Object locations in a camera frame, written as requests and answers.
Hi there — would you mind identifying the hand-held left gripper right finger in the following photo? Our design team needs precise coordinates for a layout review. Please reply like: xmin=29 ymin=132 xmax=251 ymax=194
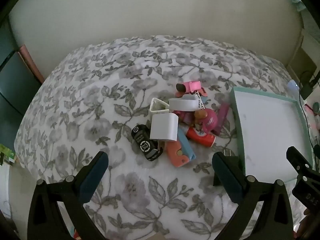
xmin=212 ymin=151 xmax=294 ymax=240

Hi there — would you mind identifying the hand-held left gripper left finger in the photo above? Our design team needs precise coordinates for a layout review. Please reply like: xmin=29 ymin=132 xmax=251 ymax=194
xmin=27 ymin=151 xmax=109 ymax=240

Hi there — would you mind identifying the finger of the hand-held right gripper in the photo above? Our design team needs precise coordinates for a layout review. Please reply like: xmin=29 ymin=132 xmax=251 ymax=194
xmin=286 ymin=146 xmax=313 ymax=172

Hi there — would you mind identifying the teal shallow box tray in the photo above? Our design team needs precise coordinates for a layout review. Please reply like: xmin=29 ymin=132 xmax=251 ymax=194
xmin=229 ymin=87 xmax=314 ymax=183

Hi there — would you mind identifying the pink doll figure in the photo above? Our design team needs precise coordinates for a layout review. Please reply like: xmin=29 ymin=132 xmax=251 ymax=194
xmin=180 ymin=109 xmax=218 ymax=133

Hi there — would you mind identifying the black toy car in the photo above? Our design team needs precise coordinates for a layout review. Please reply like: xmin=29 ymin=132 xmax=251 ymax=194
xmin=131 ymin=124 xmax=163 ymax=161

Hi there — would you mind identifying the purple bar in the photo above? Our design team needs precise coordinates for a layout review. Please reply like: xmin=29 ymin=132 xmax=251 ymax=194
xmin=214 ymin=103 xmax=230 ymax=135

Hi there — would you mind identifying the black white patterned tube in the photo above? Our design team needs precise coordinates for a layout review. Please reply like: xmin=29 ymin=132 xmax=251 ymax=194
xmin=196 ymin=92 xmax=206 ymax=110

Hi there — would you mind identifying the white charger adapter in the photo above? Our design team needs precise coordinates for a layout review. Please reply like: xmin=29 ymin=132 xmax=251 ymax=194
xmin=149 ymin=113 xmax=179 ymax=142

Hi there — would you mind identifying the white curved plastic piece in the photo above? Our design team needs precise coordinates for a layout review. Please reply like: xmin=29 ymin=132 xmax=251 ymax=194
xmin=168 ymin=94 xmax=203 ymax=112

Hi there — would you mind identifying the white triangular plastic holder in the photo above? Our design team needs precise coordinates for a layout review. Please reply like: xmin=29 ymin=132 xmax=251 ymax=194
xmin=149 ymin=97 xmax=171 ymax=115

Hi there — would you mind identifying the pink toy with black roller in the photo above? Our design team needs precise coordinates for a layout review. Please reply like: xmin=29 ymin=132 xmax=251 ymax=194
xmin=175 ymin=81 xmax=208 ymax=98

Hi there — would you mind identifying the person's right hand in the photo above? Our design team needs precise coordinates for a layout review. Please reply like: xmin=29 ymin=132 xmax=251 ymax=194
xmin=295 ymin=205 xmax=320 ymax=239

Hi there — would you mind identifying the black power adapter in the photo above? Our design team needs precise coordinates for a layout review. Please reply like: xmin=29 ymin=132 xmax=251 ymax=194
xmin=300 ymin=80 xmax=316 ymax=100

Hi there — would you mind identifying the grey floral bedsheet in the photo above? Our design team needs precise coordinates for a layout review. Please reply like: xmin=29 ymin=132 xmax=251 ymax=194
xmin=15 ymin=35 xmax=308 ymax=240

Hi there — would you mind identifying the white device with blue light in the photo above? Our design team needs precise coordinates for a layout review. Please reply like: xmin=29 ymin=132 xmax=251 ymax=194
xmin=287 ymin=79 xmax=299 ymax=92

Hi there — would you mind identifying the green packet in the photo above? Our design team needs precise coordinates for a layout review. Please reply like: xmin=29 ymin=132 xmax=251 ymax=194
xmin=0 ymin=144 xmax=15 ymax=165

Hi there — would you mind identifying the beige shelf unit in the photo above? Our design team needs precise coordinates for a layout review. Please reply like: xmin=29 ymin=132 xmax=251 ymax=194
xmin=285 ymin=27 xmax=320 ymax=80

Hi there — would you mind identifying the dark cabinet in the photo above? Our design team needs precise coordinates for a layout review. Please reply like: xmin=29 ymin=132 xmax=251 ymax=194
xmin=0 ymin=17 xmax=44 ymax=140

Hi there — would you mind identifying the pink board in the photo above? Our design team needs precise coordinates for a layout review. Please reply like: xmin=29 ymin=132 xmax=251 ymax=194
xmin=17 ymin=44 xmax=45 ymax=84

